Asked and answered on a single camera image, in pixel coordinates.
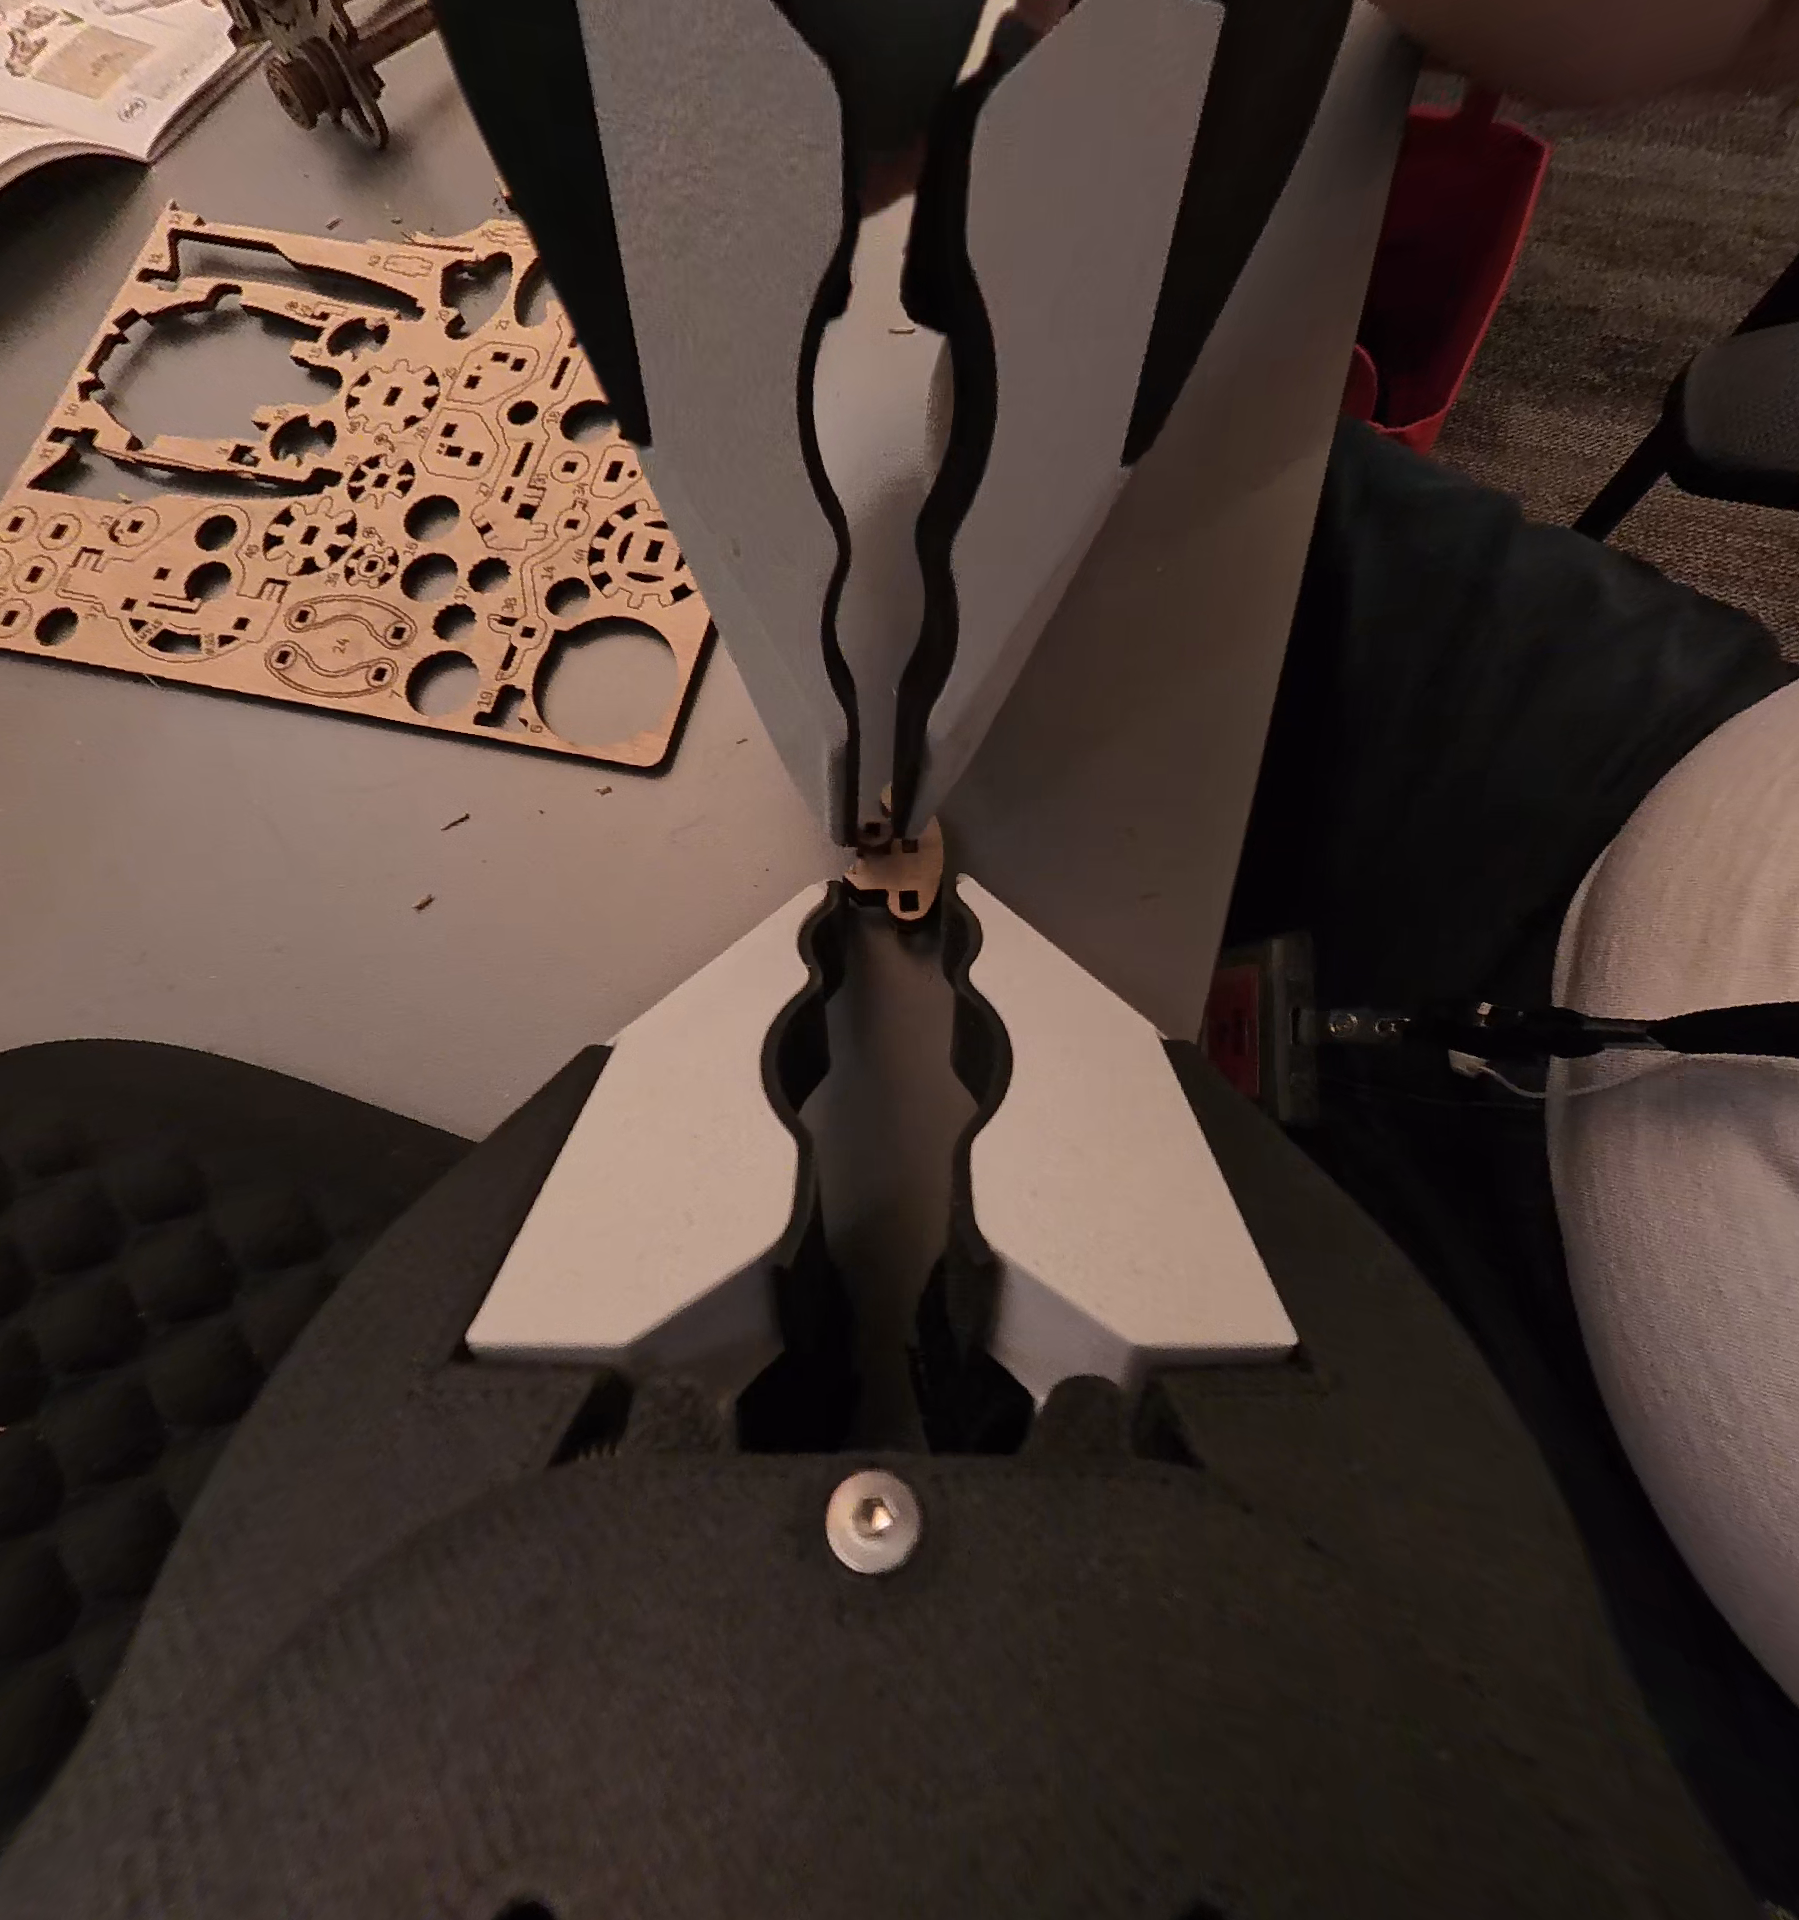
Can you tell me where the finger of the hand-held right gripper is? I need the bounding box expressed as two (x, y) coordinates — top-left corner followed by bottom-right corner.
(886, 0), (1231, 840)
(574, 0), (879, 846)

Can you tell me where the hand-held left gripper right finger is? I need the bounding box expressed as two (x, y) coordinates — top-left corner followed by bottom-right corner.
(952, 877), (1302, 1405)

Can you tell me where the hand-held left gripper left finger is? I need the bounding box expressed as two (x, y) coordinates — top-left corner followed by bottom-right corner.
(463, 880), (844, 1366)

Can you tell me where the rounded light wooden model part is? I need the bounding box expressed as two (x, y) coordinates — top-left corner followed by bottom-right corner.
(845, 837), (945, 927)

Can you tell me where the assembled dark wooden model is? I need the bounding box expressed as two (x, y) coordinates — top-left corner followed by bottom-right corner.
(220, 0), (438, 156)

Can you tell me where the laser-cut plywood parts sheet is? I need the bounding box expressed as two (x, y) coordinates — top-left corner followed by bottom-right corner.
(0, 201), (716, 777)

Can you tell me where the badge holder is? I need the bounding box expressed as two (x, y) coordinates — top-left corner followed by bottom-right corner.
(1202, 930), (1323, 1121)

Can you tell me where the red bag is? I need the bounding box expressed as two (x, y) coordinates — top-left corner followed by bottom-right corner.
(1346, 80), (1555, 454)

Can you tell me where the instruction booklet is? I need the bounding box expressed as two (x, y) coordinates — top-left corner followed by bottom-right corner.
(0, 0), (266, 259)

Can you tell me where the black egg-crate foam mat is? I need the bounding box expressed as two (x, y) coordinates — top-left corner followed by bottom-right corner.
(0, 1035), (488, 1862)

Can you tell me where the person's white shirt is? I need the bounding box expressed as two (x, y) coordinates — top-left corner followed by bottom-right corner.
(1547, 653), (1799, 1802)

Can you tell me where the black lanyard with metal clip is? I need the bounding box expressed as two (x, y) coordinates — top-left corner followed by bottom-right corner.
(1295, 997), (1799, 1069)

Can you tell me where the grey chair with black frame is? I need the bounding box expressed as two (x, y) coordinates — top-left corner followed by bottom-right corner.
(1571, 195), (1799, 664)

